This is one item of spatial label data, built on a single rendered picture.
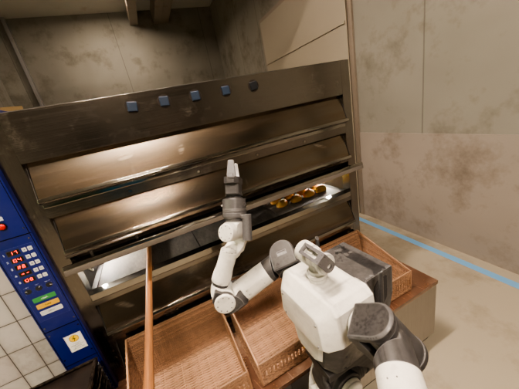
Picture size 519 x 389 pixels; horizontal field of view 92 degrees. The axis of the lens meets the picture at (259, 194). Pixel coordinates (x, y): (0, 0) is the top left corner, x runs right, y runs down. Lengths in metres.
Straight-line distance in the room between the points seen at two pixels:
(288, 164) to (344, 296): 1.08
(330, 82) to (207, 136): 0.90
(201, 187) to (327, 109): 0.98
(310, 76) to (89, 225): 1.51
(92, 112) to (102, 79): 7.23
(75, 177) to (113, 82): 7.26
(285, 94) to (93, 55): 7.50
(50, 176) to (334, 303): 1.29
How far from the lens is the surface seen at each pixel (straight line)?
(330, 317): 0.76
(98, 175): 1.42
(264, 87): 1.59
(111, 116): 1.41
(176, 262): 1.60
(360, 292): 0.80
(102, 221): 1.49
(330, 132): 1.85
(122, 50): 8.75
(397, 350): 0.68
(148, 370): 1.05
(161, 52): 8.76
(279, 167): 1.64
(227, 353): 1.79
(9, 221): 1.52
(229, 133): 1.49
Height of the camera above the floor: 1.92
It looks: 19 degrees down
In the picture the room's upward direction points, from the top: 12 degrees counter-clockwise
